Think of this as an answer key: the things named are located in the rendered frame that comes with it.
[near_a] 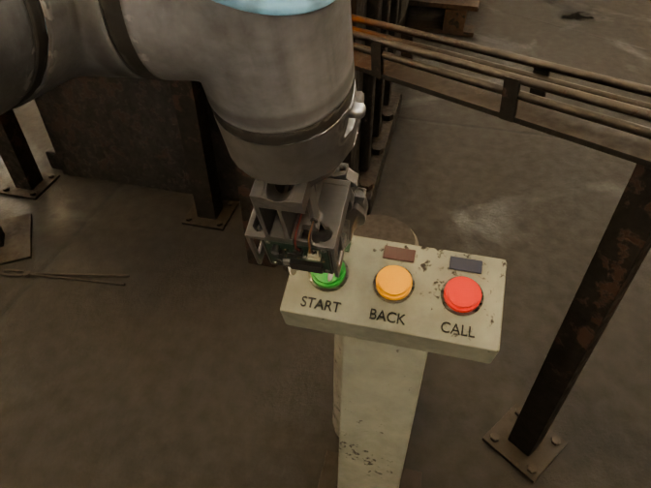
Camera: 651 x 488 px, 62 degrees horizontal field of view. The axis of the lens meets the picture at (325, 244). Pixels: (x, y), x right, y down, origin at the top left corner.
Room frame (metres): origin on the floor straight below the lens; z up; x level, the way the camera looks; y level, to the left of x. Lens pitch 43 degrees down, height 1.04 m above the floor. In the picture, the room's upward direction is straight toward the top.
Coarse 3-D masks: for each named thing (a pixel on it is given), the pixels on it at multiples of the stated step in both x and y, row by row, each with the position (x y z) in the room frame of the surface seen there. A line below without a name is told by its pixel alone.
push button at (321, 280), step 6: (342, 264) 0.43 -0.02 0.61; (342, 270) 0.42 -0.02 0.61; (312, 276) 0.42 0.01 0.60; (318, 276) 0.42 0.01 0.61; (324, 276) 0.42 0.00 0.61; (342, 276) 0.42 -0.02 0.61; (318, 282) 0.41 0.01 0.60; (324, 282) 0.41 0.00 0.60; (330, 282) 0.41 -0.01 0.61; (336, 282) 0.41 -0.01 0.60; (324, 288) 0.41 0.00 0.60; (330, 288) 0.41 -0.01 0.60
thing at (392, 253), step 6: (390, 246) 0.46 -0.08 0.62; (384, 252) 0.45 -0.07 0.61; (390, 252) 0.45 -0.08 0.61; (396, 252) 0.45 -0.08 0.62; (402, 252) 0.45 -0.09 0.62; (408, 252) 0.45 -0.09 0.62; (414, 252) 0.45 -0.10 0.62; (384, 258) 0.44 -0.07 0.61; (390, 258) 0.44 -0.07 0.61; (396, 258) 0.44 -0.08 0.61; (402, 258) 0.44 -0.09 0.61; (408, 258) 0.44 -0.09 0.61; (414, 258) 0.44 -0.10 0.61
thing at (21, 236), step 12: (24, 216) 1.24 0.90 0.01; (0, 228) 1.15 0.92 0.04; (12, 228) 1.19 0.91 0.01; (24, 228) 1.19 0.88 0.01; (0, 240) 1.11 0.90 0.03; (12, 240) 1.13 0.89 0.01; (24, 240) 1.13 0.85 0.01; (0, 252) 1.09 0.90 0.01; (12, 252) 1.09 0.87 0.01; (24, 252) 1.09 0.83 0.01; (0, 264) 1.04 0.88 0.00
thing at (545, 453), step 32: (640, 192) 0.52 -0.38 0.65; (608, 224) 0.54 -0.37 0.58; (640, 224) 0.51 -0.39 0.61; (608, 256) 0.52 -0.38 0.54; (640, 256) 0.51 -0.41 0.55; (608, 288) 0.51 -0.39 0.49; (576, 320) 0.52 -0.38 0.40; (608, 320) 0.53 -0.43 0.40; (576, 352) 0.51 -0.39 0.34; (544, 384) 0.52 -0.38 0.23; (512, 416) 0.59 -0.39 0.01; (544, 416) 0.50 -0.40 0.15; (512, 448) 0.52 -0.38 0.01; (544, 448) 0.52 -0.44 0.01
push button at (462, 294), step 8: (456, 280) 0.41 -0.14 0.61; (464, 280) 0.41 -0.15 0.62; (472, 280) 0.41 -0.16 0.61; (448, 288) 0.40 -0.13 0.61; (456, 288) 0.40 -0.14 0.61; (464, 288) 0.40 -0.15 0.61; (472, 288) 0.40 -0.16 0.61; (448, 296) 0.39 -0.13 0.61; (456, 296) 0.39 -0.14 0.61; (464, 296) 0.39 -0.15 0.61; (472, 296) 0.39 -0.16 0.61; (480, 296) 0.39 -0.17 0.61; (448, 304) 0.38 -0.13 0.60; (456, 304) 0.38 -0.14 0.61; (464, 304) 0.38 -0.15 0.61; (472, 304) 0.38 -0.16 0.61; (464, 312) 0.38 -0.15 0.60
